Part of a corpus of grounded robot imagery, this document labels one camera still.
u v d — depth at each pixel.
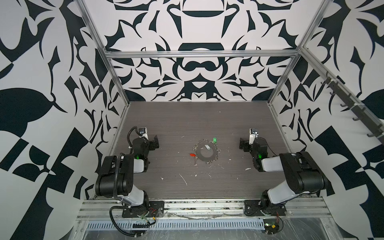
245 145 0.87
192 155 0.92
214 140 0.99
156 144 0.87
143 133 0.81
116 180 0.42
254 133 0.82
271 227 0.70
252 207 0.75
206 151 0.94
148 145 0.81
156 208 0.73
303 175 0.46
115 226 0.68
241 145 0.89
